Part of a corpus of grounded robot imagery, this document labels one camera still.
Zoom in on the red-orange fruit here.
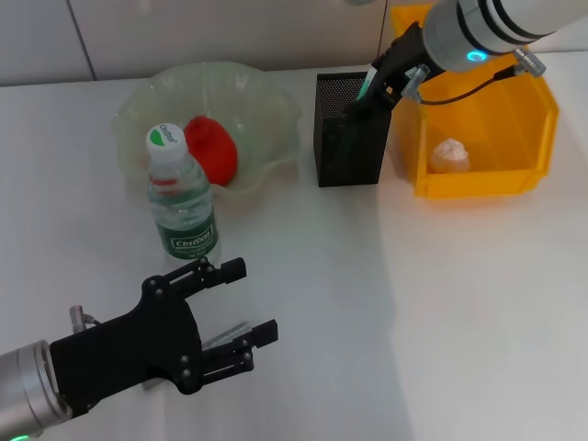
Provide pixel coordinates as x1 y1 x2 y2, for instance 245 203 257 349
183 115 239 187

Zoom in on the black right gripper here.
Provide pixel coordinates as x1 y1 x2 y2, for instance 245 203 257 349
345 21 442 121

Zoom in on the clear green-label water bottle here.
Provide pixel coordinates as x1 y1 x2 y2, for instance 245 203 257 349
145 122 220 262

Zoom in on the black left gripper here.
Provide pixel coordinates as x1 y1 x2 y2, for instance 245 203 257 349
49 256 279 410

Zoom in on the black mesh pen holder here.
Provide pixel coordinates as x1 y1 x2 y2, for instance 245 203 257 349
311 71 392 188

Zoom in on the grey marker pen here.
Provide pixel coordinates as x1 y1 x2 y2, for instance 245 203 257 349
141 321 254 390

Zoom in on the white paper ball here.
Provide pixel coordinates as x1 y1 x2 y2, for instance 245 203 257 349
429 137 472 174

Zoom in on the orange plastic bin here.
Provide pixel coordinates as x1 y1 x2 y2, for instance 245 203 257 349
389 3 560 198

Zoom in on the green glass fruit bowl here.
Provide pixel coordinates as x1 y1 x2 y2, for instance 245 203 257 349
113 62 302 198

